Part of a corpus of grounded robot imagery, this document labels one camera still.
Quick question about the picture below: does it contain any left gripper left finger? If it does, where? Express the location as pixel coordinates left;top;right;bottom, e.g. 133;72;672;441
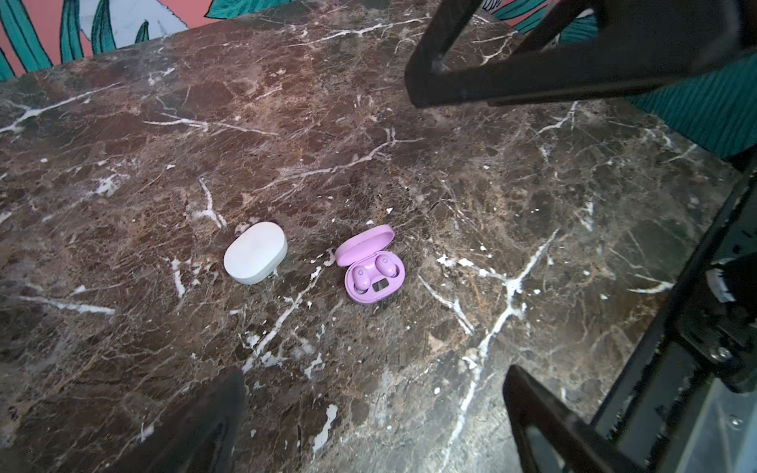
106;368;246;472

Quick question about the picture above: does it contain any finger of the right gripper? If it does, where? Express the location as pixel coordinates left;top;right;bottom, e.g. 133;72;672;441
404;0;490;108
425;39;745;108

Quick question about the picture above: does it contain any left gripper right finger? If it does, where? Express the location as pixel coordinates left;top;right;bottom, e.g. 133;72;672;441
503;365;643;472

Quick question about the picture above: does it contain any white earbud charging case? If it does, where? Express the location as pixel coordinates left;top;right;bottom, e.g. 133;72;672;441
223;222;288;285

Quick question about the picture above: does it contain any pink earbud charging case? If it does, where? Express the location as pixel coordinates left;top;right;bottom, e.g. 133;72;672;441
335;225;406;305

